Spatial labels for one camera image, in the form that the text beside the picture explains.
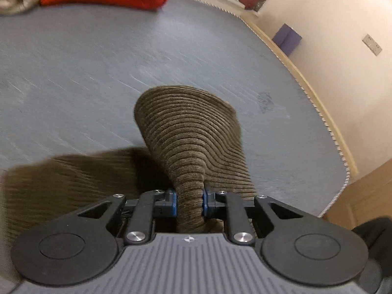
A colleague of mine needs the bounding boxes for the brown corduroy pants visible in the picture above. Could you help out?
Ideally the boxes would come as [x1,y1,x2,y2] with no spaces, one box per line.
[1,86,256,244]

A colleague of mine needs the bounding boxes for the purple folded mat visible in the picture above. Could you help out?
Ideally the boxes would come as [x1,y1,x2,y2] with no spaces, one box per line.
[272,24,302,56]

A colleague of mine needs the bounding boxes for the wooden bed frame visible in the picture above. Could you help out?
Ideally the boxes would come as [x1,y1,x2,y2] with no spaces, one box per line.
[240,14,359,177]

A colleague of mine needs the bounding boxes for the wall switch plate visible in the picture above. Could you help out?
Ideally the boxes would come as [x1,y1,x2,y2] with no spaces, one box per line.
[362,34,382,56]

